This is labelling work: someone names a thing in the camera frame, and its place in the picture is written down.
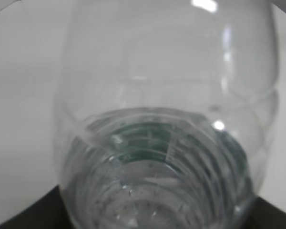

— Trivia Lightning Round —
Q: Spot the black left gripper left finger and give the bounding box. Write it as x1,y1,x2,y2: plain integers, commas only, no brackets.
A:
0,186,73,229

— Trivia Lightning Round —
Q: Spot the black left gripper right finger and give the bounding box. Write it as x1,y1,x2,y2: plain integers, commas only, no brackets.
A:
246,197,286,229

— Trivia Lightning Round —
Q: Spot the clear Cestbon water bottle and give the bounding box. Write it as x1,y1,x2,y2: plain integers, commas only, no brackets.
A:
53,0,278,229

